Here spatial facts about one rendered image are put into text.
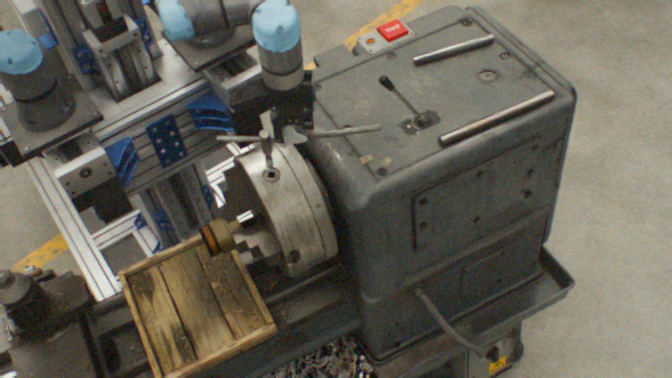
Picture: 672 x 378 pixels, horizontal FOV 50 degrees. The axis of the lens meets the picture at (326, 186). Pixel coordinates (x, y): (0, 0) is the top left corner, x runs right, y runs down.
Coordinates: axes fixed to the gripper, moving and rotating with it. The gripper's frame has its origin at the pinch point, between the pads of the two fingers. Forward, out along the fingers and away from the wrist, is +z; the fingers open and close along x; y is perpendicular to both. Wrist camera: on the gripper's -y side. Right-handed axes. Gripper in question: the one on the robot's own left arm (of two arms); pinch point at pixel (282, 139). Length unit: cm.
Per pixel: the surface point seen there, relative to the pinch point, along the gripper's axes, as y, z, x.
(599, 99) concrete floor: 124, 148, 127
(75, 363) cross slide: -48, 38, -36
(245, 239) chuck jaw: -10.0, 25.6, -10.1
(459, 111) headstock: 37.7, 10.0, 15.3
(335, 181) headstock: 10.5, 13.4, -1.5
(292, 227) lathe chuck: 1.4, 18.2, -10.5
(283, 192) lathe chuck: -0.7, 14.1, -4.2
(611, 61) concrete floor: 134, 151, 153
